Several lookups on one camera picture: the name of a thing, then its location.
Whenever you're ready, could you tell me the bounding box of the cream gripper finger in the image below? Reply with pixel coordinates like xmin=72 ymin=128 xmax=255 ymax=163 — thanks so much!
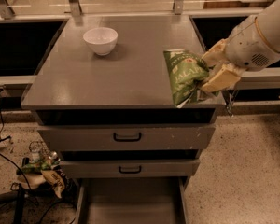
xmin=200 ymin=63 xmax=245 ymax=92
xmin=202 ymin=39 xmax=228 ymax=67

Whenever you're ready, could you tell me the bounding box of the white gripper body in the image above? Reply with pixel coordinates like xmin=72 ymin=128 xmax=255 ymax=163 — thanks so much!
xmin=225 ymin=15 xmax=280 ymax=71

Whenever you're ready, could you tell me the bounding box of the green jalapeno chip bag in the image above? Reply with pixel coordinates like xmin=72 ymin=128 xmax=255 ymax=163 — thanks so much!
xmin=163 ymin=49 xmax=219 ymax=108

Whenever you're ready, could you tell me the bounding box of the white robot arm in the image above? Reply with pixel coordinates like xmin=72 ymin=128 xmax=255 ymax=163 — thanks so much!
xmin=200 ymin=0 xmax=280 ymax=92

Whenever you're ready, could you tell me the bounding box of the grey top drawer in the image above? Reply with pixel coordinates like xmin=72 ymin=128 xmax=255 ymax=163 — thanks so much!
xmin=38 ymin=125 xmax=215 ymax=151

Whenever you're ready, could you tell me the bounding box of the grey middle drawer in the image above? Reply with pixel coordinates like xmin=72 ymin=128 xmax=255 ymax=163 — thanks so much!
xmin=61 ymin=160 xmax=200 ymax=178

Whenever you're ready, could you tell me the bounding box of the grey drawer cabinet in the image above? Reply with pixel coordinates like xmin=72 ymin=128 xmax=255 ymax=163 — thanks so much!
xmin=21 ymin=14 xmax=227 ymax=224

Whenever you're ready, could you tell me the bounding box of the grey open bottom drawer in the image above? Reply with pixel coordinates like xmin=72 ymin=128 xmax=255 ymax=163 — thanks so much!
xmin=74 ymin=177 xmax=189 ymax=224

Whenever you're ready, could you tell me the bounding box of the white ceramic bowl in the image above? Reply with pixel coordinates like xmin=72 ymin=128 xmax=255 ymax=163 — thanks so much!
xmin=83 ymin=27 xmax=118 ymax=56

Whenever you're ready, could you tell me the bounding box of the clear plastic bottle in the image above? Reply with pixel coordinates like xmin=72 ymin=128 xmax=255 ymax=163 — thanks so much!
xmin=29 ymin=141 xmax=43 ymax=162

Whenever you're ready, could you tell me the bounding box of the pile of snack bags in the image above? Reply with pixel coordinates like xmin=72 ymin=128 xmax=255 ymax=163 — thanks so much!
xmin=16 ymin=159 xmax=69 ymax=198

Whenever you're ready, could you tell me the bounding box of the black floor cable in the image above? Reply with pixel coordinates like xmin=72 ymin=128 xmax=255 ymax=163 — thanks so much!
xmin=0 ymin=86 xmax=41 ymax=224

